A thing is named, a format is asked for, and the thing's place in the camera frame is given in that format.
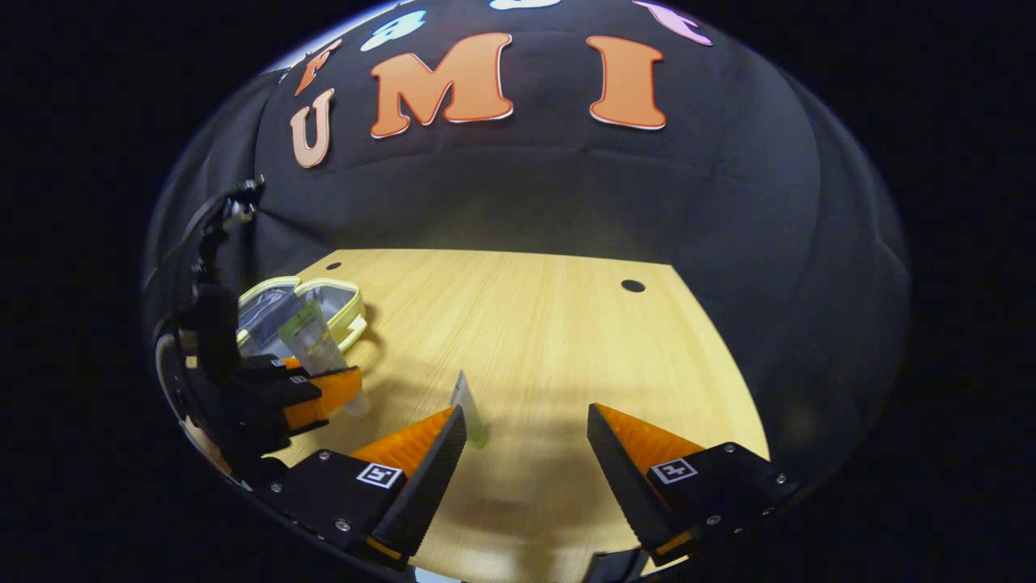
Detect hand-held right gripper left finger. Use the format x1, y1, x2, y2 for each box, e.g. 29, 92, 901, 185
251, 405, 469, 568

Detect pale yellow suitcase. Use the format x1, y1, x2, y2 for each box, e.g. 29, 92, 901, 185
235, 275, 369, 365

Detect white green skincare tube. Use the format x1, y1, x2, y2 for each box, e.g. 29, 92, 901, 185
278, 298, 372, 418

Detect thin white cable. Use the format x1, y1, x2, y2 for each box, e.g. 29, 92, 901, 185
155, 332, 189, 410

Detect black backdrop cloth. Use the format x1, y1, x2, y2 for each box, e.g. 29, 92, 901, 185
142, 0, 911, 487

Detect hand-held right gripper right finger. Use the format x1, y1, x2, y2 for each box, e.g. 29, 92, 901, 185
587, 402, 802, 568

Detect slim pale green skincare tube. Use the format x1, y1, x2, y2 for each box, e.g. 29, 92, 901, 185
449, 370, 490, 451

